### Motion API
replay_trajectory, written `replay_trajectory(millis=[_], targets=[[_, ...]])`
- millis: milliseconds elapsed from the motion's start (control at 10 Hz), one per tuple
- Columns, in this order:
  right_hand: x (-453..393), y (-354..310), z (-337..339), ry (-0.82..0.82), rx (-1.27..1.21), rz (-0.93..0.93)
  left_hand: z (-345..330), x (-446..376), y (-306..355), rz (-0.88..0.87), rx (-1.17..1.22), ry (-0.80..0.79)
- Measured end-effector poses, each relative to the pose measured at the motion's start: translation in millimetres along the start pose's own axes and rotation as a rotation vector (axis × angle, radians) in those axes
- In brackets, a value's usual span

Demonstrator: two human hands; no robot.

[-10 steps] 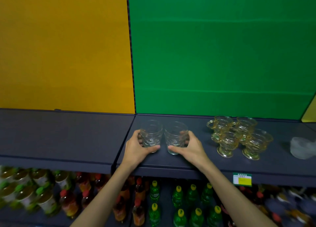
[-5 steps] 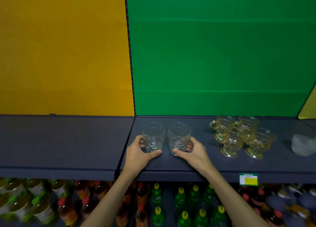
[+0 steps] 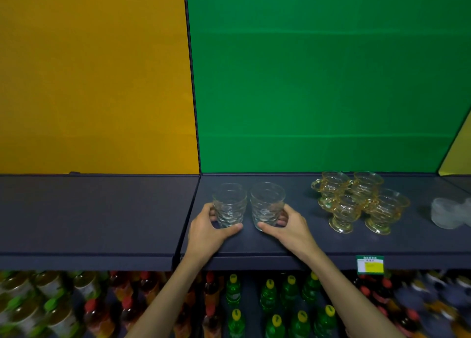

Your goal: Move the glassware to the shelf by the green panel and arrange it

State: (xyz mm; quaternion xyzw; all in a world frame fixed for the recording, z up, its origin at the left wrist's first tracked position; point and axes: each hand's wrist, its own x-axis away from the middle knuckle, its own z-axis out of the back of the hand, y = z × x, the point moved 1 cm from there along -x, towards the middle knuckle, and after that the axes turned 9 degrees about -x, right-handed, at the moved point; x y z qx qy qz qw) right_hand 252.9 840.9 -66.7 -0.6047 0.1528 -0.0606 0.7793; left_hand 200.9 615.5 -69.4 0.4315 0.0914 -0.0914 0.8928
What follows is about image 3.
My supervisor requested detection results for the person's right forearm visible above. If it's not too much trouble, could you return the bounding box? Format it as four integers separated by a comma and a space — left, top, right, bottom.
301, 245, 405, 338

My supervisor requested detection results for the person's right hand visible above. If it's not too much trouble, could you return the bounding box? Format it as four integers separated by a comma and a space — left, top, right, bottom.
257, 203, 321, 264

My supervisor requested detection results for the group of green soda bottles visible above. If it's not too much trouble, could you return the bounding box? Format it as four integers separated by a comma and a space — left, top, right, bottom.
224, 271, 338, 338

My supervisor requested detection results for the group of dark jugs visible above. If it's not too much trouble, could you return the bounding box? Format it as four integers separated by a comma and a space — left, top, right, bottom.
393, 269, 471, 338

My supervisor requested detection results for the person's left hand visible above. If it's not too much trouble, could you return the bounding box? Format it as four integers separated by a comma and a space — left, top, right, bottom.
185, 203, 244, 264

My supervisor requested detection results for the amber footed mug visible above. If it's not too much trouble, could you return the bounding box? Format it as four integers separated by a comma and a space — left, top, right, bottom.
362, 188, 411, 236
349, 171, 385, 202
311, 171, 350, 210
323, 192, 368, 235

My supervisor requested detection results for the person's left forearm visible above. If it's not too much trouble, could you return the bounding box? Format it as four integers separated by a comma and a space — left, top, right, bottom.
125, 251, 218, 338

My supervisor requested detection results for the pale yellow back panel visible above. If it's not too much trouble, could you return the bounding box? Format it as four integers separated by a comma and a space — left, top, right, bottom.
438, 110, 471, 177

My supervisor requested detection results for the orange back panel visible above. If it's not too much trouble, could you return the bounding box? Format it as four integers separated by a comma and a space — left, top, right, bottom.
0, 0, 201, 176

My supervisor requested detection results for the green yellow price label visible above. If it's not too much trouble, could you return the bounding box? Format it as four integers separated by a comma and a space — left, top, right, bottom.
356, 255, 385, 275

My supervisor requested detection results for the group of amber red-capped bottles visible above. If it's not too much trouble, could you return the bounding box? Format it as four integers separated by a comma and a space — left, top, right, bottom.
84, 270, 221, 338

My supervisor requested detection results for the green back panel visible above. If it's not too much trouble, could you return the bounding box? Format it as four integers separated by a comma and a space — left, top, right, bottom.
183, 0, 471, 174

